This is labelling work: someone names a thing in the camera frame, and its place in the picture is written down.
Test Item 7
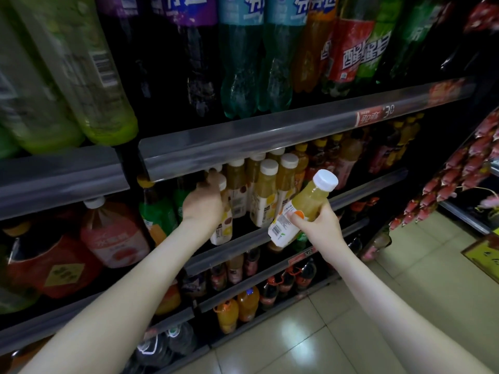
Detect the person's right hand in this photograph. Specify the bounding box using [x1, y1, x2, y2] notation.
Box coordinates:
[287, 200, 346, 265]

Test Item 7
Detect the person's left hand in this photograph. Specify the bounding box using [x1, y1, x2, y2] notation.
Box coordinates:
[181, 185, 227, 238]

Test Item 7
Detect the orange juice bottle white cap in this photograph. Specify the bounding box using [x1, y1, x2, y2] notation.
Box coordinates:
[206, 173, 233, 246]

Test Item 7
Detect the yellow bottle white cap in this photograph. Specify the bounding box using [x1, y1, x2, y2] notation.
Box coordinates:
[269, 169, 339, 248]

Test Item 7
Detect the dark grey store shelving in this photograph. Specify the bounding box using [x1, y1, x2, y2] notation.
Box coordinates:
[0, 0, 499, 374]

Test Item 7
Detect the row of large water jugs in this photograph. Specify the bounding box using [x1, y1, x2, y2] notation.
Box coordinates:
[128, 322, 200, 371]

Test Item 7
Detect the person's left forearm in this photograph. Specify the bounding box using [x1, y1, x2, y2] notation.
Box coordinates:
[22, 222, 223, 374]

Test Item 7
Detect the person's right forearm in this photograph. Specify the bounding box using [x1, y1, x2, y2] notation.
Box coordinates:
[321, 245, 496, 374]

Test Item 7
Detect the red price tag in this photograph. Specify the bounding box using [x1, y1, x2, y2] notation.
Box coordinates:
[356, 105, 396, 127]

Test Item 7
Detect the hanging strip of red packets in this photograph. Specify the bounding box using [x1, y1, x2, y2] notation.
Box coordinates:
[388, 109, 499, 231]

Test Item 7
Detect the yellow printed carton box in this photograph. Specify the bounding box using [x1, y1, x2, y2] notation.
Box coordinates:
[462, 230, 499, 285]

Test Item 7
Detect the wide red promo tag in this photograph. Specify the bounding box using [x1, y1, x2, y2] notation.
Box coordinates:
[427, 77, 467, 106]

